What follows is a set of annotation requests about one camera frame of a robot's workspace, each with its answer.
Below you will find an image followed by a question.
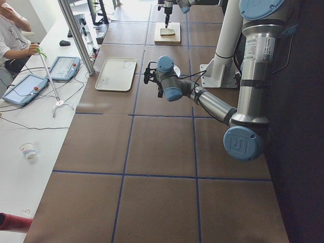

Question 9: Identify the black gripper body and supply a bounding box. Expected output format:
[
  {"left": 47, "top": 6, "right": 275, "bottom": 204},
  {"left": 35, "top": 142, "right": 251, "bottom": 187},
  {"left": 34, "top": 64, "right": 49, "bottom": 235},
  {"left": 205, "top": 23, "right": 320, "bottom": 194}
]
[
  {"left": 144, "top": 61, "right": 164, "bottom": 98},
  {"left": 157, "top": 0, "right": 173, "bottom": 14}
]

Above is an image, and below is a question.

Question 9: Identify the bread slice with seeded crust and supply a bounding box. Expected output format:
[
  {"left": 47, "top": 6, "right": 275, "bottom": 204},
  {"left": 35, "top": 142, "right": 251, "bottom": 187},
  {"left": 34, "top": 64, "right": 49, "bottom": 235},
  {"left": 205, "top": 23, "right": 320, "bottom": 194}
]
[{"left": 160, "top": 28, "right": 175, "bottom": 36}]

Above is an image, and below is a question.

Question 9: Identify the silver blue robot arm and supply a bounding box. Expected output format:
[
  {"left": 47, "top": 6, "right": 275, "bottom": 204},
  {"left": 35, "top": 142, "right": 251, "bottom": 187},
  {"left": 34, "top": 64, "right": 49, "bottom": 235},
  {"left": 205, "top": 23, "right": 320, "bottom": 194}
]
[
  {"left": 157, "top": 0, "right": 200, "bottom": 28},
  {"left": 144, "top": 1, "right": 301, "bottom": 161}
]

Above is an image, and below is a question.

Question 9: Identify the white round plate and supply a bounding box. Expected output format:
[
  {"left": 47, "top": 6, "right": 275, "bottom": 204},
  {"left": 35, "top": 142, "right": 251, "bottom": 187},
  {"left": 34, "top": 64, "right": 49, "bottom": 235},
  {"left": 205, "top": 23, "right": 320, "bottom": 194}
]
[{"left": 173, "top": 65, "right": 181, "bottom": 76}]

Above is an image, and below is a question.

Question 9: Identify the bamboo cutting board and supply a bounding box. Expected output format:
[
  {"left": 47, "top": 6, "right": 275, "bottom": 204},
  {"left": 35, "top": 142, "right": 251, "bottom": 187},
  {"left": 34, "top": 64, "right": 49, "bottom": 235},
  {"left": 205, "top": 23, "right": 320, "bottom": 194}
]
[{"left": 154, "top": 22, "right": 181, "bottom": 45}]

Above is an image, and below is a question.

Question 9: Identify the cream tray with bear print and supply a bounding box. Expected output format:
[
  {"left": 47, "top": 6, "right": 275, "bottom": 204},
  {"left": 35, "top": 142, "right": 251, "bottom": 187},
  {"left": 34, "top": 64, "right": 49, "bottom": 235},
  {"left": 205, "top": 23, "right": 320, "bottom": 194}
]
[{"left": 95, "top": 57, "right": 137, "bottom": 92}]

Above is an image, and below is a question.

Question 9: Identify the black monitor stand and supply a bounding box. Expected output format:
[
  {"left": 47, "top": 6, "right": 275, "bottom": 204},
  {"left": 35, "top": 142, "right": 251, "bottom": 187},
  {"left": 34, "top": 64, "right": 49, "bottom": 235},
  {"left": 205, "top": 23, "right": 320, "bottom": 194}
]
[{"left": 87, "top": 0, "right": 109, "bottom": 26}]

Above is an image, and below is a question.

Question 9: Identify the far blue teach pendant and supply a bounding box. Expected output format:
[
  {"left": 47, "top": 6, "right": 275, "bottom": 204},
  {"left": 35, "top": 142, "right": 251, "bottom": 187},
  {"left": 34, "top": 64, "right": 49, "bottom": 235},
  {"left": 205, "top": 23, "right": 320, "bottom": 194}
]
[{"left": 49, "top": 56, "right": 80, "bottom": 83}]

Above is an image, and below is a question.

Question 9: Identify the blue teach pendant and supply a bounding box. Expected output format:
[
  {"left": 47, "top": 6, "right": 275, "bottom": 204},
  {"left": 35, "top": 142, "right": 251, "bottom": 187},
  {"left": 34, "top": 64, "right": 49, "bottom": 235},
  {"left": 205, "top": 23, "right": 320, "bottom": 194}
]
[
  {"left": 49, "top": 56, "right": 80, "bottom": 83},
  {"left": 2, "top": 74, "right": 48, "bottom": 106}
]

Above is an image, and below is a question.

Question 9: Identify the black keyboard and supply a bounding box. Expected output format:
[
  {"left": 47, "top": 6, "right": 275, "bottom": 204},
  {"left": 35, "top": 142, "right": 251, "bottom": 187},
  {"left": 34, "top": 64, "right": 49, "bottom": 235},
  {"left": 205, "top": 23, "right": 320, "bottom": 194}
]
[{"left": 73, "top": 14, "right": 85, "bottom": 34}]

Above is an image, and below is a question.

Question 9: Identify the black computer mouse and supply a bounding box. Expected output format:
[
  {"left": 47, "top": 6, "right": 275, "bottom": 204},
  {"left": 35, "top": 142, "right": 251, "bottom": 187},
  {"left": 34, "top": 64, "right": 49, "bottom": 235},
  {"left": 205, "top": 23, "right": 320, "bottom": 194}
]
[{"left": 59, "top": 40, "right": 70, "bottom": 47}]

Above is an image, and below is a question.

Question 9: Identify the white reacher grabber stick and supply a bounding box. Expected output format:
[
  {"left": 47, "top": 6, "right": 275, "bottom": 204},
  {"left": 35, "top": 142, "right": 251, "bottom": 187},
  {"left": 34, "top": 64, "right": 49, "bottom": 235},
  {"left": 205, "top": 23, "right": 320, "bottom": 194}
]
[{"left": 36, "top": 47, "right": 74, "bottom": 118}]

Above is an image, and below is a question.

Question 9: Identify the near blue teach pendant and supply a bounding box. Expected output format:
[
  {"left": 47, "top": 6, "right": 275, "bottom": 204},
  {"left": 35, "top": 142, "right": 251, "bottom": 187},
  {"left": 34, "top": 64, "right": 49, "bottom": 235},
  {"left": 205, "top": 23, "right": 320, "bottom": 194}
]
[{"left": 2, "top": 74, "right": 48, "bottom": 106}]

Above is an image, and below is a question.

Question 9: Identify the person in white shirt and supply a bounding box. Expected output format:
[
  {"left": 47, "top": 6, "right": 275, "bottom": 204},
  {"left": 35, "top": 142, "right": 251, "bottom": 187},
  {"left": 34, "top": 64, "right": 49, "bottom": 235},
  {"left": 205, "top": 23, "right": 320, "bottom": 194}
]
[{"left": 1, "top": 1, "right": 39, "bottom": 73}]

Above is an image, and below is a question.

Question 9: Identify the paper cup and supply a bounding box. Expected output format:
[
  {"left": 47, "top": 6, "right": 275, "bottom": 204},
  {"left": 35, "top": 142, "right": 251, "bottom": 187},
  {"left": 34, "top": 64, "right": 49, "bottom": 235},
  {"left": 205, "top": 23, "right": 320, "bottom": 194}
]
[{"left": 20, "top": 143, "right": 36, "bottom": 159}]

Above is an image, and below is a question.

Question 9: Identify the red cylinder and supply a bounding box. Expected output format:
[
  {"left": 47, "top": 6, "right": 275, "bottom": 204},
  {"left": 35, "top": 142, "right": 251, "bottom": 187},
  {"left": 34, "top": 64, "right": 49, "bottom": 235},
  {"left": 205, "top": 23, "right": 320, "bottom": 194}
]
[{"left": 1, "top": 213, "right": 32, "bottom": 233}]

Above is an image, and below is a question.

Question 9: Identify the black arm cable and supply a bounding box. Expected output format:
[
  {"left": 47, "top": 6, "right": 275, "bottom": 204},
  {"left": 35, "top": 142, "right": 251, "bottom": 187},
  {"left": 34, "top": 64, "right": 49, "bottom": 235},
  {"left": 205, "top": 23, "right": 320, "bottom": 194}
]
[{"left": 177, "top": 70, "right": 208, "bottom": 104}]

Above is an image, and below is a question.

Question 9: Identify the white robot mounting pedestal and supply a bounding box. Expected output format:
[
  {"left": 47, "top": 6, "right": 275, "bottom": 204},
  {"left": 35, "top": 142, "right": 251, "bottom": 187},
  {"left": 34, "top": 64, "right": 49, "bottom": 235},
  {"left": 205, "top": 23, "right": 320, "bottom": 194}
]
[{"left": 200, "top": 0, "right": 243, "bottom": 88}]

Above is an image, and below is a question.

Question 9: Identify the aluminium frame post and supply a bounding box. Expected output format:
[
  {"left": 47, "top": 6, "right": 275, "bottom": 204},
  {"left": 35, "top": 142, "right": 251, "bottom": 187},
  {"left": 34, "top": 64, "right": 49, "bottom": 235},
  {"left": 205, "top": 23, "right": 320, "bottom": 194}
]
[{"left": 58, "top": 0, "right": 95, "bottom": 76}]

